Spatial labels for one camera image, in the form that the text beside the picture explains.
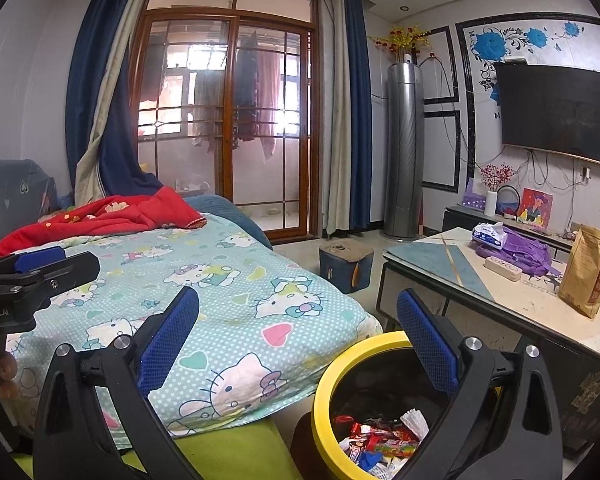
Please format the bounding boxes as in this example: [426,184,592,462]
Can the colourful framed picture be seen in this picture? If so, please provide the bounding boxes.
[518,187,554,226]

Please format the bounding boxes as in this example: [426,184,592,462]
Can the dark heart print cover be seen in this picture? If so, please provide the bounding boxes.
[0,159,61,256]

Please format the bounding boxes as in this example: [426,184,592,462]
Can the white power strip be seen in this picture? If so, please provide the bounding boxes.
[484,256,523,282]

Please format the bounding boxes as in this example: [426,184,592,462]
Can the yellow artificial flowers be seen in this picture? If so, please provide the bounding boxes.
[370,22,433,56]

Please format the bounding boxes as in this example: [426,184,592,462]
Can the black bin yellow rim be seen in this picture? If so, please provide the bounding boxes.
[311,331,500,480]

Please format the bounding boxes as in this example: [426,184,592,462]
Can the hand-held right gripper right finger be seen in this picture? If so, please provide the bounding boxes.
[395,287,565,480]

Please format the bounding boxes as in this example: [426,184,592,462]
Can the black television cabinet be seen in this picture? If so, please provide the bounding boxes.
[441,205,600,273]

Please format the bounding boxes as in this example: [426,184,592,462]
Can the black wall television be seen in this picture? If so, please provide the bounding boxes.
[494,61,600,168]

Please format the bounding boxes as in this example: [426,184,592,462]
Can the teal cat print bedsheet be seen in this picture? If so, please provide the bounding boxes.
[0,212,383,441]

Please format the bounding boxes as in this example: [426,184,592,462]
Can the round black frame ornament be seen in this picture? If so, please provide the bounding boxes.
[496,185,520,221]

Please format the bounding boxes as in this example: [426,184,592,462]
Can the green cushion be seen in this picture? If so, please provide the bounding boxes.
[15,417,303,480]

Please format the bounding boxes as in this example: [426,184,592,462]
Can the purple bag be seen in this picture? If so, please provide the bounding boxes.
[470,225,563,277]

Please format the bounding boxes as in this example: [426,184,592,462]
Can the grey tower air conditioner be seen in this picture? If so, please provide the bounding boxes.
[384,60,425,238]

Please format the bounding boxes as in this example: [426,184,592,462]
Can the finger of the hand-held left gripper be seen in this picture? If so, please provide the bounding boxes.
[0,246,66,278]
[0,251,102,311]

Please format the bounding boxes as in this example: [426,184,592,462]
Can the dark blue mattress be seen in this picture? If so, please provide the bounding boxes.
[185,196,273,251]

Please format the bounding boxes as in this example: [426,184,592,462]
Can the red flower print blanket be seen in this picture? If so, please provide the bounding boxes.
[0,186,208,261]

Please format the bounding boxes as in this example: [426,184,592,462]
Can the heap of mixed wrappers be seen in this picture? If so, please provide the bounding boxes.
[332,410,431,480]

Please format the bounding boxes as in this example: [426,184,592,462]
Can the wooden glass sliding door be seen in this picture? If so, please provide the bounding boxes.
[129,0,321,241]

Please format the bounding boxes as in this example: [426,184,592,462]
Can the blue storage stool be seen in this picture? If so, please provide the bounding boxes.
[319,241,374,294]

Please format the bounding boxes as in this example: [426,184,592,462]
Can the white blue tissue pack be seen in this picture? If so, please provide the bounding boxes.
[472,221,509,251]

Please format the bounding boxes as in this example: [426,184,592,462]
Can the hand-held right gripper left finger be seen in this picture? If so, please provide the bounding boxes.
[32,286,205,480]

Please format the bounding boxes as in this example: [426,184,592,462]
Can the beige curtain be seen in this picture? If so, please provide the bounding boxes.
[74,0,153,206]
[321,0,353,238]

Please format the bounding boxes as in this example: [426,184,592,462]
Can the brown paper bag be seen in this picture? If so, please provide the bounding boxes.
[558,225,600,320]

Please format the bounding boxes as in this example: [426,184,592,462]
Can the dark blue curtain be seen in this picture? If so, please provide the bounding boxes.
[65,0,165,201]
[344,0,375,231]

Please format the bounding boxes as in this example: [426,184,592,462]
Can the row of hanging laundry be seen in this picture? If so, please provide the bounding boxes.
[192,32,293,161]

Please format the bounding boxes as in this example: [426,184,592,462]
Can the blue flower wall decal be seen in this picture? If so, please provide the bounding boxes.
[472,21,588,106]

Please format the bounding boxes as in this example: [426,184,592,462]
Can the marble top coffee table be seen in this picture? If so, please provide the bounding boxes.
[376,227,600,461]

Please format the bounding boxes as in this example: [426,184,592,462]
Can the white pleated paper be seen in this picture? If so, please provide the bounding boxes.
[400,410,429,436]

